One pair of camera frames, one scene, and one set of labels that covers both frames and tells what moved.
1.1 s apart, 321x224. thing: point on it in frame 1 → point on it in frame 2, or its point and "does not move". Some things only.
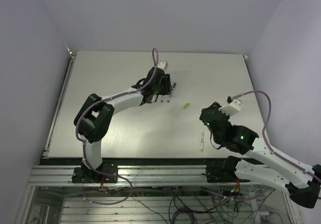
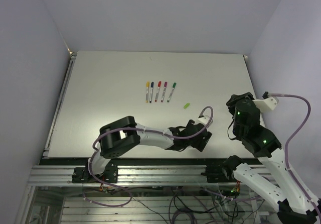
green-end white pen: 173,87 does not move
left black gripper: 167,80 → 200,144
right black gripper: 215,105 → 230,103
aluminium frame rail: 143,175 does not move
